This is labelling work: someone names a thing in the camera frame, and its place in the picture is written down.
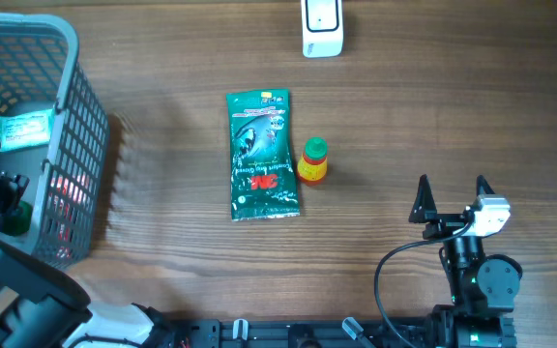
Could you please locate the green 3M gloves packet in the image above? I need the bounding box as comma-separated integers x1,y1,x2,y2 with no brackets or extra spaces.
226,89,300,221

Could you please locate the green cap sauce bottle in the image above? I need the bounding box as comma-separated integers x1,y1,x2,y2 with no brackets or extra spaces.
297,137,328,186

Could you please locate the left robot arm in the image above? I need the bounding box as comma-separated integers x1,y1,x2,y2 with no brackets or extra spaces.
0,174,177,347

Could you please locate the teal white sachet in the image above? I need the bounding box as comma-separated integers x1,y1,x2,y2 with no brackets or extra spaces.
0,109,54,153

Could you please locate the red packet in basket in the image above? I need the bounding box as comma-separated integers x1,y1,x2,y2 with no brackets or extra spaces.
49,174,89,242

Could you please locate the green lid white jar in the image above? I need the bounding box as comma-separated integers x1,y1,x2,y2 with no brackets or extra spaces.
0,201,33,237

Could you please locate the grey plastic mesh basket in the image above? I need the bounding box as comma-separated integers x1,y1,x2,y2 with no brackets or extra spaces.
0,13,109,269

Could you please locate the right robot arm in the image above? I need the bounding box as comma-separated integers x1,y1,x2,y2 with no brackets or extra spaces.
409,175,523,348

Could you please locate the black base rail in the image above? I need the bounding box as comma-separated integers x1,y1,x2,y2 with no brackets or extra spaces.
161,316,517,348

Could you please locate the white barcode scanner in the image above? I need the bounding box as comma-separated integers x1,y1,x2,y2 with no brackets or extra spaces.
301,0,344,59

